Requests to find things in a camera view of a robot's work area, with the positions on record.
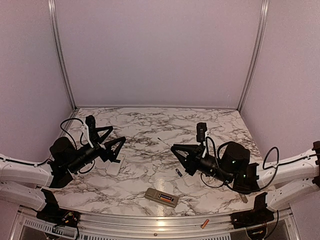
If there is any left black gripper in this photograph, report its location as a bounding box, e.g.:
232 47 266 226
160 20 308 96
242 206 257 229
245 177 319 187
67 126 126 174

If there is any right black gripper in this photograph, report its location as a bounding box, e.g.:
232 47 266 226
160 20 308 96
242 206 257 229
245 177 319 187
171 144 234 185

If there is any white remote control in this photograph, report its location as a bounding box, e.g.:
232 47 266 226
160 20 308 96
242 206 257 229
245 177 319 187
105 153 126 176

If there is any white battery cover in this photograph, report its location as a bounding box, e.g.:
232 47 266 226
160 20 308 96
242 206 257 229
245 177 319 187
182 175 195 187

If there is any clear handle screwdriver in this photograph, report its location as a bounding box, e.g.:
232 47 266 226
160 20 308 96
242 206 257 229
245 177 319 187
157 137 172 148

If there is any beige grey remote control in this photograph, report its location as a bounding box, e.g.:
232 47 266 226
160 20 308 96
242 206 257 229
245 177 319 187
144 187 179 208

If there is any beige remote battery cover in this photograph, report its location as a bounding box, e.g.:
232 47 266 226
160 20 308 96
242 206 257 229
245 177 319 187
239 193 248 203

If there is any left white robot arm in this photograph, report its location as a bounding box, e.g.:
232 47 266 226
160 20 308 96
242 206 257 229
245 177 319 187
0 126 126 189

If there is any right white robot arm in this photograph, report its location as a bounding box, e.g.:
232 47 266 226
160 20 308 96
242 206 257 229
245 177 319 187
170 137 320 224

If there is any purple battery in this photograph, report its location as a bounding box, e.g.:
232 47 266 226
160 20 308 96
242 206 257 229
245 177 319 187
175 168 183 177

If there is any orange battery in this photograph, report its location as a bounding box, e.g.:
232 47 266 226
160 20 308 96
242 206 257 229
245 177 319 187
200 219 210 229
160 197 173 203

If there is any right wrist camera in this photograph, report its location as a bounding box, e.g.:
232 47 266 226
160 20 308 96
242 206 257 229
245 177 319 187
196 122 208 148

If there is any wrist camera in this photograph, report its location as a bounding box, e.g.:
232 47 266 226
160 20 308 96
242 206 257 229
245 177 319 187
81 115 96 148
196 122 208 148

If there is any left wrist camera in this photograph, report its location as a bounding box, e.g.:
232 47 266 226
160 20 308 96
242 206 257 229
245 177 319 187
81 115 96 148

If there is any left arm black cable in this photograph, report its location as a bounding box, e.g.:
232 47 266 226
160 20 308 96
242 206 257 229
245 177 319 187
0 117 88 175

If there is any front aluminium rail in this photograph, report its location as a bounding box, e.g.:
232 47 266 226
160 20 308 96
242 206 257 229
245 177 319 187
8 207 301 240

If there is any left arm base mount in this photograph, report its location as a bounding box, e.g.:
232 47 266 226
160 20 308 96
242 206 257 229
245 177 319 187
36 189 81 228

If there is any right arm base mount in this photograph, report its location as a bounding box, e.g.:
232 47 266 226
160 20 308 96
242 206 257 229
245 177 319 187
230 192 275 229

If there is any left aluminium frame post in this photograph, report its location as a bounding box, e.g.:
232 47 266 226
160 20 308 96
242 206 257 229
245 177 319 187
48 0 77 112

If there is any aluminium frame post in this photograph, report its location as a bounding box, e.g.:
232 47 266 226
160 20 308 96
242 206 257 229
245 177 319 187
236 0 270 113
48 0 77 112

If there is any right aluminium frame post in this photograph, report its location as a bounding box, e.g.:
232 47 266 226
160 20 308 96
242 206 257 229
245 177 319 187
236 0 270 113

